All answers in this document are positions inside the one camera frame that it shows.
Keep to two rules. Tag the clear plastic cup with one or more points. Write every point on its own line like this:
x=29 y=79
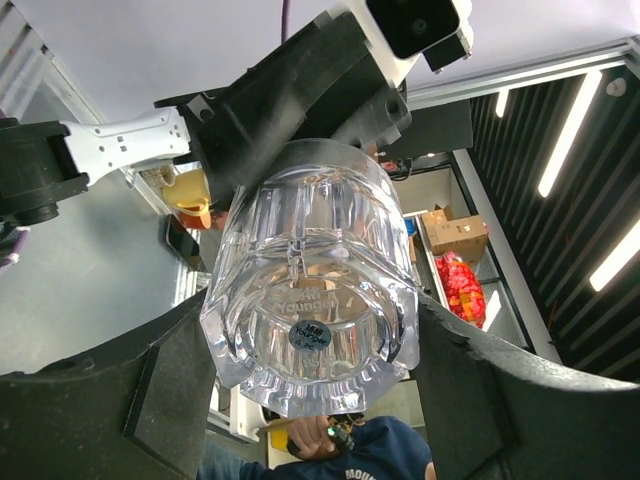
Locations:
x=312 y=308

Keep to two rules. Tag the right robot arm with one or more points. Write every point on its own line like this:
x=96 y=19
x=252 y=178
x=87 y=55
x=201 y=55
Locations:
x=45 y=163

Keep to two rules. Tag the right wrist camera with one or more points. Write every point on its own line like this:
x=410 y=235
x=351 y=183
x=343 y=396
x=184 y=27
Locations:
x=400 y=32

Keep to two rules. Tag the cardboard box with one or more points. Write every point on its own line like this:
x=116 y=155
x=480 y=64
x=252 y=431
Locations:
x=466 y=237

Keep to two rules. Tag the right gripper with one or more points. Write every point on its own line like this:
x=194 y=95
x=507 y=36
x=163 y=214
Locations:
x=322 y=83

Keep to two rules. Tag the person in navy shirt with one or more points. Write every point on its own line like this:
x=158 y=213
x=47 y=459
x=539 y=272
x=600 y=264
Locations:
x=384 y=448

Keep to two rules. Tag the yellow pitcher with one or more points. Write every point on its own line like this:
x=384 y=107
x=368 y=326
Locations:
x=190 y=197

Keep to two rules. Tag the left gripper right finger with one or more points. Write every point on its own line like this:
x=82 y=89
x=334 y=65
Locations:
x=495 y=411

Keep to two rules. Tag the red patterned bag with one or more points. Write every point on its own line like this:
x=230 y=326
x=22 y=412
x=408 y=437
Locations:
x=464 y=295

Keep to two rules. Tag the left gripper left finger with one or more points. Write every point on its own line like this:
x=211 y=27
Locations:
x=134 y=407

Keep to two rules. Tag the ceiling light strip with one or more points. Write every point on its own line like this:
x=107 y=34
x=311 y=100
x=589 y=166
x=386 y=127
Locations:
x=622 y=254
x=569 y=131

